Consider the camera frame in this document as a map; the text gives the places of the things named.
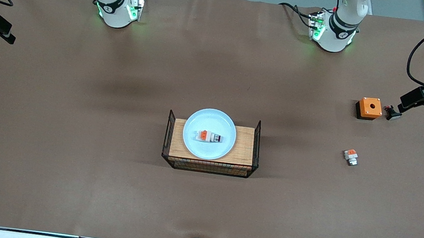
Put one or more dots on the light blue round plate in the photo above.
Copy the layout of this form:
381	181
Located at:
208	151

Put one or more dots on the orange grey switch part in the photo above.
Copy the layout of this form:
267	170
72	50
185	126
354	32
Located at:
351	156
205	135

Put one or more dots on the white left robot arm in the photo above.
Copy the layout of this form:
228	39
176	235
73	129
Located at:
335	39

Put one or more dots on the small black push button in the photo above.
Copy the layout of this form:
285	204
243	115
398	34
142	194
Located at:
392	114

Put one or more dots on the wooden board shelf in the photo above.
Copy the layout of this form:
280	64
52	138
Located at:
244	151

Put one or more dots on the brown table mat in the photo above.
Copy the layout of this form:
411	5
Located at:
201	206

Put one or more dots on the orange button enclosure box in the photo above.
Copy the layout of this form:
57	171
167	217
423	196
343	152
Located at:
370	107

